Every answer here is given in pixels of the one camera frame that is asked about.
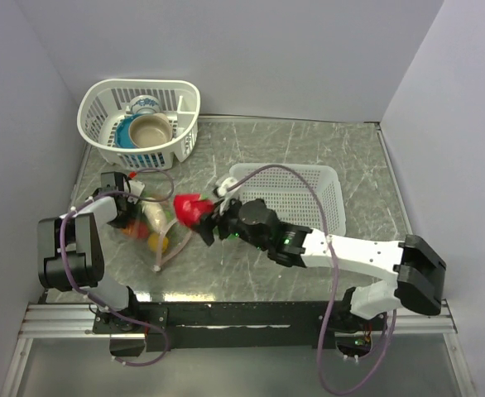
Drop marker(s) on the white perforated tray basket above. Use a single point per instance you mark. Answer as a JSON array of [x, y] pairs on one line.
[[310, 197]]

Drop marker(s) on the white slotted dish basket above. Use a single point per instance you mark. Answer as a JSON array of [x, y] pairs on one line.
[[106, 104]]

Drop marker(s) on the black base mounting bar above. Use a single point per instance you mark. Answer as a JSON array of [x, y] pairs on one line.
[[186, 325]]

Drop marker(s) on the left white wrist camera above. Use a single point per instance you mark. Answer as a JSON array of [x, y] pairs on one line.
[[134, 187]]

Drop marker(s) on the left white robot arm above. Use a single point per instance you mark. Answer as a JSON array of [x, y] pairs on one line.
[[70, 254]]

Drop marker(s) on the clear zip top bag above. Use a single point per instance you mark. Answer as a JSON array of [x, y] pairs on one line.
[[158, 261]]

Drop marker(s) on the green fake apple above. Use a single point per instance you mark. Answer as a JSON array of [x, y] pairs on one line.
[[169, 215]]

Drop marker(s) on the blue plate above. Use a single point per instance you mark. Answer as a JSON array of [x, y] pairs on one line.
[[122, 135]]

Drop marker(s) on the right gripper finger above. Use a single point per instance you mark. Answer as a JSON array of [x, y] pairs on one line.
[[207, 226], [223, 228]]

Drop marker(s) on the blue white porcelain bowl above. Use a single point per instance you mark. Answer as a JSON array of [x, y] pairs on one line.
[[144, 104]]

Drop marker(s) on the red fake dragon fruit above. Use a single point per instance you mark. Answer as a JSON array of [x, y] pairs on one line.
[[189, 208]]

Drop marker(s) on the white fake radish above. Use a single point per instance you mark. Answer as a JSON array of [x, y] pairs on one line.
[[155, 216]]

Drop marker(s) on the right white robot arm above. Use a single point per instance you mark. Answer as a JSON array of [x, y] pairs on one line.
[[408, 274]]

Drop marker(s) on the red orange fake fruit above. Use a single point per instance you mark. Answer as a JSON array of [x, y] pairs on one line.
[[137, 230]]

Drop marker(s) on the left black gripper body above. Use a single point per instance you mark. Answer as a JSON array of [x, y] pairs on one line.
[[122, 220]]

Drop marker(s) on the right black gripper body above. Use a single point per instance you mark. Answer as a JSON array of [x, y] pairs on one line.
[[231, 212]]

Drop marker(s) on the beige bowl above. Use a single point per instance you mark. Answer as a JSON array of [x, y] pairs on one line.
[[150, 130]]

